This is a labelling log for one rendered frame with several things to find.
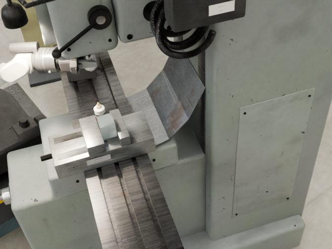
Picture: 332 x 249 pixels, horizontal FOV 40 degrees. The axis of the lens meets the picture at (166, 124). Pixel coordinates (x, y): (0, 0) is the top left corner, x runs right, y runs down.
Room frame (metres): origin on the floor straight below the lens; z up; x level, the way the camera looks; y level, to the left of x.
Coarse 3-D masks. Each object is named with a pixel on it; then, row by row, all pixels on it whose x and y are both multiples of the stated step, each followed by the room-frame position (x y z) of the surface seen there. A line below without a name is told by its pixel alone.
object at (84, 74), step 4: (68, 72) 1.53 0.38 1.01; (80, 72) 1.54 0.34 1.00; (84, 72) 1.54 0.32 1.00; (88, 72) 1.54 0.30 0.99; (92, 72) 1.54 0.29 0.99; (68, 76) 1.53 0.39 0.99; (72, 76) 1.53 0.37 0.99; (76, 76) 1.54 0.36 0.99; (80, 76) 1.54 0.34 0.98; (84, 76) 1.54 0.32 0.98; (88, 76) 1.54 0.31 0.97; (92, 76) 1.54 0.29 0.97; (96, 76) 1.55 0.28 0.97; (68, 80) 1.53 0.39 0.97; (72, 80) 1.53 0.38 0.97; (76, 80) 1.53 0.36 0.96
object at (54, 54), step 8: (96, 8) 1.19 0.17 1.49; (104, 8) 1.20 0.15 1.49; (88, 16) 1.19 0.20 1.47; (96, 16) 1.18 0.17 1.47; (104, 16) 1.19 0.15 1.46; (96, 24) 1.18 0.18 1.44; (104, 24) 1.19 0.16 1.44; (72, 40) 1.17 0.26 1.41; (64, 48) 1.16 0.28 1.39; (56, 56) 1.14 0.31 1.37
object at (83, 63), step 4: (80, 60) 1.28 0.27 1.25; (84, 60) 1.28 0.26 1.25; (88, 60) 1.28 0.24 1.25; (92, 60) 1.28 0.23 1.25; (80, 64) 1.27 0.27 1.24; (84, 64) 1.27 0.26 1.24; (88, 64) 1.27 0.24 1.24; (92, 64) 1.27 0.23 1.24; (96, 64) 1.27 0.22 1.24; (80, 68) 1.27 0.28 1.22
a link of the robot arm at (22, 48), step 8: (16, 48) 1.31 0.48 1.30; (24, 48) 1.31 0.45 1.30; (32, 48) 1.31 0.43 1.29; (40, 48) 1.32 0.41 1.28; (16, 56) 1.30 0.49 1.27; (24, 56) 1.29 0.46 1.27; (32, 56) 1.30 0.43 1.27; (40, 56) 1.29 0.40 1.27; (32, 64) 1.29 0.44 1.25; (40, 64) 1.27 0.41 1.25; (32, 72) 1.29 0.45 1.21; (40, 72) 1.28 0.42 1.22
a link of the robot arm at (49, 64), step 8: (48, 48) 1.32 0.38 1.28; (56, 48) 1.33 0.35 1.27; (48, 56) 1.29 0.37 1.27; (48, 64) 1.27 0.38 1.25; (56, 64) 1.28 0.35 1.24; (64, 64) 1.27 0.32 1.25; (72, 64) 1.25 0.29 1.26; (48, 72) 1.27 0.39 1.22; (56, 72) 1.28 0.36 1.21; (72, 72) 1.25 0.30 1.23
